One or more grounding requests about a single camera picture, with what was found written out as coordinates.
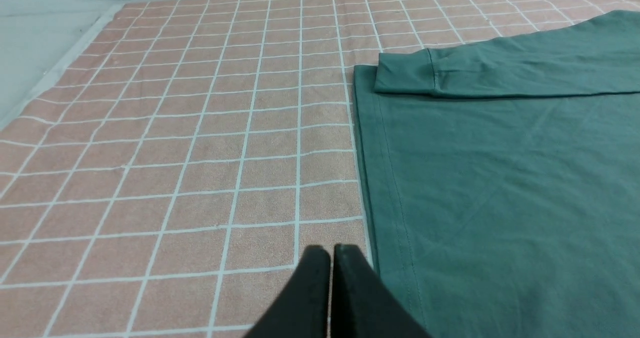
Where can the green long sleeve shirt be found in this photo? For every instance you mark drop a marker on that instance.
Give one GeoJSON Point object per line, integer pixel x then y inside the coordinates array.
{"type": "Point", "coordinates": [501, 181]}

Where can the pink checkered tablecloth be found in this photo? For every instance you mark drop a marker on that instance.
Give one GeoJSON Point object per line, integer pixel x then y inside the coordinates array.
{"type": "Point", "coordinates": [166, 182]}

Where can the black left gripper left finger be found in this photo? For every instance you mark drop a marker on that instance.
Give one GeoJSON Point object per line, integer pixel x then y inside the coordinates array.
{"type": "Point", "coordinates": [301, 308]}

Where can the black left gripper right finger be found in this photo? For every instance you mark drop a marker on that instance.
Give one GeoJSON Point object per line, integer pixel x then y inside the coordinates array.
{"type": "Point", "coordinates": [361, 306]}

